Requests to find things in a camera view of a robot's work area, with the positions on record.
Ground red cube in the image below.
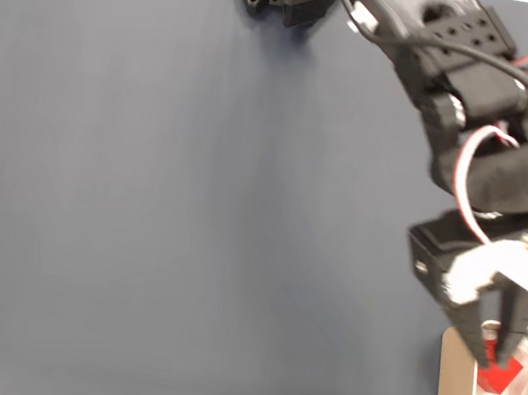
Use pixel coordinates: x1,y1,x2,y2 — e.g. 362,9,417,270
473,337,528,395

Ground beige rounded box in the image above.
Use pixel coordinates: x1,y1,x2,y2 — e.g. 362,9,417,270
432,311,528,395

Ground dark blue table mat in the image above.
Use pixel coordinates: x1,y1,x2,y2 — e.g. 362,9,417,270
0,0,528,395

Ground long red-white servo wire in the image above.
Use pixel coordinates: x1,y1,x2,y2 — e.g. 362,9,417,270
443,119,525,248

